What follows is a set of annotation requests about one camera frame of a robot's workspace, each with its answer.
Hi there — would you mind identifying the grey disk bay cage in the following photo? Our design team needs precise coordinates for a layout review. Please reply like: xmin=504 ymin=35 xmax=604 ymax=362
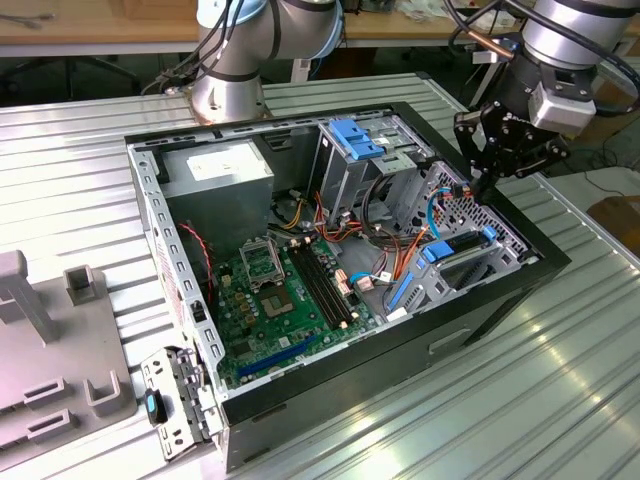
xmin=382 ymin=159 xmax=544 ymax=321

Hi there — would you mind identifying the red black twisted wire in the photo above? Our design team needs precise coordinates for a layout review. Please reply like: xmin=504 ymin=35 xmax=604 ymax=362
xmin=177 ymin=222 xmax=216 ymax=306

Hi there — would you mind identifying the brown cardboard box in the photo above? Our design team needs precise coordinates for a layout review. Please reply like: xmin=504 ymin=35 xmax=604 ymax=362
xmin=585 ymin=196 xmax=640 ymax=251

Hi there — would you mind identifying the square brown base plate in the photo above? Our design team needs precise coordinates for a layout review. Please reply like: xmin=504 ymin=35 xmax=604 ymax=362
xmin=180 ymin=84 xmax=274 ymax=125

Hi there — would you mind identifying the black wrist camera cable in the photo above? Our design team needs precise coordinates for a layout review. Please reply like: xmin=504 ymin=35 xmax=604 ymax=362
xmin=443 ymin=0 xmax=640 ymax=119

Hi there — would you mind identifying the thick black wire bundle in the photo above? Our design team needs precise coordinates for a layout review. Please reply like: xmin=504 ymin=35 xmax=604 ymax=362
xmin=362 ymin=174 xmax=396 ymax=231

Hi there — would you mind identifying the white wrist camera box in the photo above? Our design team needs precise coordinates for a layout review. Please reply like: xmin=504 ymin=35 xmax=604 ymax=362
xmin=528 ymin=84 xmax=597 ymax=136

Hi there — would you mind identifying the green motherboard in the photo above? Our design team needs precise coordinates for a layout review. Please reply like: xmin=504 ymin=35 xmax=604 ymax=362
xmin=214 ymin=239 xmax=379 ymax=389

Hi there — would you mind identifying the blue black bracket latch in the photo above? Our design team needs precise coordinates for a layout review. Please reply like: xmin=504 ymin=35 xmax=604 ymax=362
xmin=143 ymin=389 xmax=169 ymax=426

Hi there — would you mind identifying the black open PC case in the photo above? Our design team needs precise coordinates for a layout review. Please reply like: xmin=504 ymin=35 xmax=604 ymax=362
xmin=122 ymin=99 xmax=572 ymax=474

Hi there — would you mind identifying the grey parts rack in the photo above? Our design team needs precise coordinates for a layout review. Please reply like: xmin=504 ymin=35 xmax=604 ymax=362
xmin=0 ymin=249 xmax=139 ymax=451

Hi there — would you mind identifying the blue expansion slot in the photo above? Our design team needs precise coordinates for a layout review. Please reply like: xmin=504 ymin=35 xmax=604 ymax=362
xmin=236 ymin=333 xmax=317 ymax=380

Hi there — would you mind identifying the grey optical drive cage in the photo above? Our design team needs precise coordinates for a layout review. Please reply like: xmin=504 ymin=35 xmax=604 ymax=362
xmin=307 ymin=112 xmax=436 ymax=226

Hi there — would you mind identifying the CPU socket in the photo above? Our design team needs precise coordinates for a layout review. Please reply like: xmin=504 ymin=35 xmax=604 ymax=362
xmin=257 ymin=284 xmax=296 ymax=321

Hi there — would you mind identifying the blue data wire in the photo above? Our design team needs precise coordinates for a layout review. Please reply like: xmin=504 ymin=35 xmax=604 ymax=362
xmin=428 ymin=187 xmax=459 ymax=241

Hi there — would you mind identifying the metal expansion slot bracket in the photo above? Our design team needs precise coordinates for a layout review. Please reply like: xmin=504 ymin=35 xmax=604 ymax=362
xmin=139 ymin=344 xmax=224 ymax=461

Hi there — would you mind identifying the mixed red orange wire bundle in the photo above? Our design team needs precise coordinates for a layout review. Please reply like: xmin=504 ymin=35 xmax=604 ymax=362
xmin=267 ymin=189 xmax=401 ymax=251

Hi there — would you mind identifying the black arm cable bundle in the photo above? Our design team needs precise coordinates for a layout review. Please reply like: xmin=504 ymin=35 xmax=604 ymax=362
xmin=142 ymin=0 xmax=251 ymax=97

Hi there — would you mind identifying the blue drive latch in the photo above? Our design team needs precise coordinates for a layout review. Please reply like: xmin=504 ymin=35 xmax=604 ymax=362
xmin=328 ymin=118 xmax=390 ymax=162

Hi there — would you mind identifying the hard disk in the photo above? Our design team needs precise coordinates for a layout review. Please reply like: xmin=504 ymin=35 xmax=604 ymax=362
xmin=387 ymin=224 xmax=499 ymax=314

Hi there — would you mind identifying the long wooden desk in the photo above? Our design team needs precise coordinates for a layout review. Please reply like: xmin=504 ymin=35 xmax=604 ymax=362
xmin=0 ymin=0 xmax=640 ymax=59

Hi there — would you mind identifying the black RAM slot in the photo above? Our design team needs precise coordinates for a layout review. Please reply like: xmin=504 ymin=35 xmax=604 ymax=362
xmin=287 ymin=244 xmax=337 ymax=331
xmin=302 ymin=242 xmax=354 ymax=324

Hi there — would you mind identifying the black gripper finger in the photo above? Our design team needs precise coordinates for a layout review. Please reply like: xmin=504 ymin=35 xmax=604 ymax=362
xmin=492 ymin=135 xmax=572 ymax=182
xmin=453 ymin=102 xmax=501 ymax=199

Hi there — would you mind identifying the grey power supply unit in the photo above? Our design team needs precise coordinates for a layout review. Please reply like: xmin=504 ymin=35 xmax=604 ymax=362
xmin=159 ymin=138 xmax=275 ymax=261

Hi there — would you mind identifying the metal socket cover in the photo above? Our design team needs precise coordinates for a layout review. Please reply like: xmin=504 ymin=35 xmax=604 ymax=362
xmin=238 ymin=238 xmax=285 ymax=291

